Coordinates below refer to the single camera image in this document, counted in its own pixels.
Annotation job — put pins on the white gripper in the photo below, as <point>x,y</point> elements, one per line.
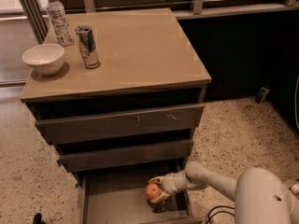
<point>168,184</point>

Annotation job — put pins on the red apple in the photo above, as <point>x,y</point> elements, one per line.
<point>152,191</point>

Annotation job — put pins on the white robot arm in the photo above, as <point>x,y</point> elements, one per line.
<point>260,197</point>

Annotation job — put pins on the grey open bottom drawer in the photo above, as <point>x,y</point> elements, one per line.
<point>118,196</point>

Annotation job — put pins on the grey middle drawer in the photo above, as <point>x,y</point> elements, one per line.
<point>102,159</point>

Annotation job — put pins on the grey drawer cabinet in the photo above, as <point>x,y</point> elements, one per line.
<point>146,61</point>

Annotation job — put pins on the grey top drawer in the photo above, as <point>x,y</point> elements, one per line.
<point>119,124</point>

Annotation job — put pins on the black object at floor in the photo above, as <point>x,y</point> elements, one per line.
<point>38,219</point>

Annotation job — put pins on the small grey floor device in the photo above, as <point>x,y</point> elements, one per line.
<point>263,92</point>

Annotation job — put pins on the silver drink can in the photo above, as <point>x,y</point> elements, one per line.
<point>87,47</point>

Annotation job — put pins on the white ceramic bowl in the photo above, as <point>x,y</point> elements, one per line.
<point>46,59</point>

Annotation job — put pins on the clear plastic water bottle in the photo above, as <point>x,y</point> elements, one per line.
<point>56,13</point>

